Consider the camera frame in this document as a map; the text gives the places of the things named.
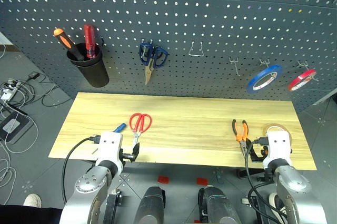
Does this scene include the dark grey perforated pegboard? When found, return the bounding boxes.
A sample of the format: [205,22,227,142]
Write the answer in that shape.
[0,0,337,113]

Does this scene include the blue tape roll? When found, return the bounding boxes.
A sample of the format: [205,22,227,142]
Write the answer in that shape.
[246,64,283,94]

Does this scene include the blue handled scissors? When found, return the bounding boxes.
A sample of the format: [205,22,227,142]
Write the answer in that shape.
[138,42,169,86]

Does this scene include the red handled screwdriver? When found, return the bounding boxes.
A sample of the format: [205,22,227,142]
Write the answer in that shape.
[83,24,97,59]

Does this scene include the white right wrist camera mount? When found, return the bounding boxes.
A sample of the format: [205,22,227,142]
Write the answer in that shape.
[262,130,293,169]

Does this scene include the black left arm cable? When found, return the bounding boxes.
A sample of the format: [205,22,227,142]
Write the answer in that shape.
[61,136,102,205]

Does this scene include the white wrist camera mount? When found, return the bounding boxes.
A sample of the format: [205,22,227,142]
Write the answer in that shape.
[96,131,124,175]
[262,130,293,169]

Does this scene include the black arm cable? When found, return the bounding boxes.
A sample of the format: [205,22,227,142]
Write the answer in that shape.
[244,136,289,224]
[61,136,102,205]

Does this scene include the red tape roll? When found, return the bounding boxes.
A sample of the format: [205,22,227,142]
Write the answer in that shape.
[287,69,317,92]

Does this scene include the white floor cable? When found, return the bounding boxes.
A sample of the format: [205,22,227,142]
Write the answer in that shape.
[0,95,39,190]

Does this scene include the dark trouser leg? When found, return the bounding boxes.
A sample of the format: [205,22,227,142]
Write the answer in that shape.
[0,204,64,224]

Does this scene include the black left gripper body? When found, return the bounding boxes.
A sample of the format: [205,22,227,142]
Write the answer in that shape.
[120,148,135,162]

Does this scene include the orange and black screwdriver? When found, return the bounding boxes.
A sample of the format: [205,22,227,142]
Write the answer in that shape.
[53,28,85,62]

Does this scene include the black table leg foot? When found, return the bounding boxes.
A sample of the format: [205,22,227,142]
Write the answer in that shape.
[235,167,266,181]

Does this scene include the white shoe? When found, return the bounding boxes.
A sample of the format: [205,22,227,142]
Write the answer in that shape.
[23,194,43,209]

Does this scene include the red handled scissors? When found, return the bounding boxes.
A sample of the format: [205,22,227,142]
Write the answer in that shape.
[128,113,153,147]

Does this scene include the silver wire loop hook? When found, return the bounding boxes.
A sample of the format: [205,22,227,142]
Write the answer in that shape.
[188,40,205,57]

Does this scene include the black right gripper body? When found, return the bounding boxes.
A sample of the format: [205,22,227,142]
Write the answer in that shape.
[256,145,269,160]

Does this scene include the dark rounded shape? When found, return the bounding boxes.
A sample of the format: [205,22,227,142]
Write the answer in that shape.
[133,186,166,224]
[197,185,242,224]

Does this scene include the white power adapter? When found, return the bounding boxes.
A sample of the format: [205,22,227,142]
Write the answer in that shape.
[0,88,16,101]

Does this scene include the grey power strip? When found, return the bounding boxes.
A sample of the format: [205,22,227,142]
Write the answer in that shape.
[4,78,23,89]

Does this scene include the black metal frame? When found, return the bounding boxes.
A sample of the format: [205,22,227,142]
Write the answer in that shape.
[101,189,124,224]

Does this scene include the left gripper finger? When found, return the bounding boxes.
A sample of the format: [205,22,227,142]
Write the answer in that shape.
[132,142,141,161]

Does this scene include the flat black box grey pad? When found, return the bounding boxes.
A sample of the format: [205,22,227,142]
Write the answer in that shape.
[0,110,35,145]

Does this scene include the black floor cable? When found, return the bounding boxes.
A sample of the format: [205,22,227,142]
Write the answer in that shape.
[26,74,72,108]

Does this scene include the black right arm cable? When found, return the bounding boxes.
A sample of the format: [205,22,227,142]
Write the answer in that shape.
[244,136,289,224]

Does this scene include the black cup holder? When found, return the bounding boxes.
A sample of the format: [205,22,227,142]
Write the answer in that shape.
[66,42,110,88]

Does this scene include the blue handled screwdriver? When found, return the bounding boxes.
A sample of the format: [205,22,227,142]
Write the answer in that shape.
[91,123,126,155]

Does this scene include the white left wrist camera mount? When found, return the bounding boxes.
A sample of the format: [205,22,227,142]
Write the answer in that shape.
[96,131,124,175]

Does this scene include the tan tape roll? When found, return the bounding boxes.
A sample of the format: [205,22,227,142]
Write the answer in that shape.
[262,123,293,142]

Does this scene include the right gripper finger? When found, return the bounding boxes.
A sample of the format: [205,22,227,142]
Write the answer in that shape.
[249,145,264,162]

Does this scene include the orange and black pliers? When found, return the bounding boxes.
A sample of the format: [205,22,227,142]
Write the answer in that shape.
[231,119,250,156]

